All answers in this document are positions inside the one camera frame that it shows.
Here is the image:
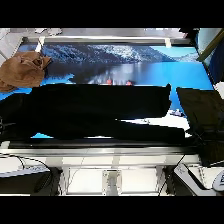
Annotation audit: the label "black cable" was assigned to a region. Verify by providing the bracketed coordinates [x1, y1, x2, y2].
[158, 153, 187, 196]

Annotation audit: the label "brown garment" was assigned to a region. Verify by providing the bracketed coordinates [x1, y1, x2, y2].
[0, 50, 53, 94]

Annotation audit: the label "black garment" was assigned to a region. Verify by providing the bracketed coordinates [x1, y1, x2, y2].
[0, 93, 34, 141]

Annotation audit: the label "black pants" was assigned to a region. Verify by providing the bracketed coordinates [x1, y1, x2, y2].
[19, 82, 188, 143]

